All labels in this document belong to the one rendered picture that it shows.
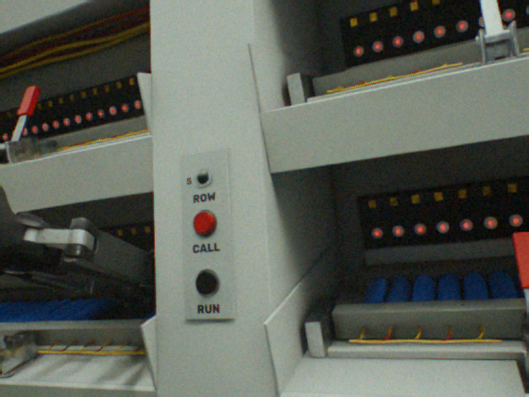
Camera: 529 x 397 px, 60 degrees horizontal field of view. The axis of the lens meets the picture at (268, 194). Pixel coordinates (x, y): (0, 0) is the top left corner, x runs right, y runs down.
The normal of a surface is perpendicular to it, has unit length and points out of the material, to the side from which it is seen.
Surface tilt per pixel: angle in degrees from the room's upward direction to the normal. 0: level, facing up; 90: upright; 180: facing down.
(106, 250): 91
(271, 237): 90
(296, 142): 107
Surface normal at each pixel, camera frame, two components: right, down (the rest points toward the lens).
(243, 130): -0.39, -0.13
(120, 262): 0.95, -0.09
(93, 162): -0.36, 0.17
